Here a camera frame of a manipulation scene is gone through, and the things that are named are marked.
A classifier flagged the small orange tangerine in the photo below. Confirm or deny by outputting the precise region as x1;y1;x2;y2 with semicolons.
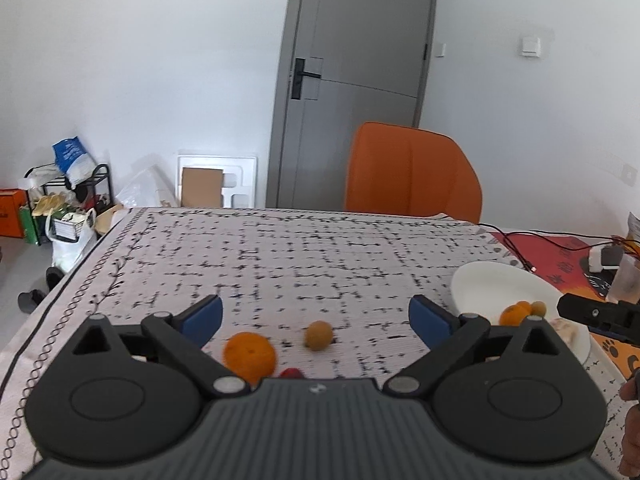
516;301;533;314

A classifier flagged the large orange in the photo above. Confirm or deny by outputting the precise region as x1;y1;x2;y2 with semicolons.
499;304;530;327
222;332;278;386

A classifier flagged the white black device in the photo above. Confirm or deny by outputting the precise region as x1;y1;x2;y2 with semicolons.
588;245;625;273

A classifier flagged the blue white bag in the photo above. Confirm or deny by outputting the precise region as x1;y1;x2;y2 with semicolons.
52;136;96;188

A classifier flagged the white plastic bag on floor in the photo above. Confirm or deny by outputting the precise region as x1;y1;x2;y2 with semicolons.
44;209;96;273

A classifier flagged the orange chair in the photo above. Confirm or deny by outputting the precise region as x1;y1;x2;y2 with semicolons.
345;122;483;223

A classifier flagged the white plate with Sweet print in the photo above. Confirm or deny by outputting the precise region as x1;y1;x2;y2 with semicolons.
450;262;590;364

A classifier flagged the white light switch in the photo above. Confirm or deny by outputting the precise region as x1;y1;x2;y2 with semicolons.
520;36;541;58

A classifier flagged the grey door with black handle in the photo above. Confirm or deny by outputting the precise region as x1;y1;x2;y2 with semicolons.
266;0;436;210

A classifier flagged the black metal rack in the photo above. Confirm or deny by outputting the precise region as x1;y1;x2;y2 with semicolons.
20;162;115;246

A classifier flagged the large orange top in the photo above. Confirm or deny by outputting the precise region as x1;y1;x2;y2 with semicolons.
499;304;530;327

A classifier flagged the white black patterned tablecloth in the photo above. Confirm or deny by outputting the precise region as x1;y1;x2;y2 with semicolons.
1;208;625;479

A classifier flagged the white foam packaging with cardboard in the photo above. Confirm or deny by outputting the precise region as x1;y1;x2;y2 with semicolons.
176;154;257;209

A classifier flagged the orange box on floor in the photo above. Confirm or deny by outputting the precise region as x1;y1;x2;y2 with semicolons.
0;188;27;238

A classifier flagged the brown kiwi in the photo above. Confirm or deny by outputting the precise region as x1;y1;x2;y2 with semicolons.
304;321;334;352
530;301;547;318

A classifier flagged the red plum left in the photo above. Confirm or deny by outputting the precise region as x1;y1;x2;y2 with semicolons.
279;367;305;379

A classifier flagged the clear plastic cup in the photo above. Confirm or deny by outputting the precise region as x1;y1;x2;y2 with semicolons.
606;254;640;304

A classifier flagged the black usb cable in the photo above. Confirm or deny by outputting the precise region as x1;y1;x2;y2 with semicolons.
472;221;626;273

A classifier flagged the peeled pomelo piece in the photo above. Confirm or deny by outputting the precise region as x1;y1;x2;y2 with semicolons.
550;318;577;347

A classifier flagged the orange red cat mat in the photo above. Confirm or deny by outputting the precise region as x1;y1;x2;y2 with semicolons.
506;233;639;379

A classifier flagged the person right hand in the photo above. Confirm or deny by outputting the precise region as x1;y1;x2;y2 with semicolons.
618;372;640;479

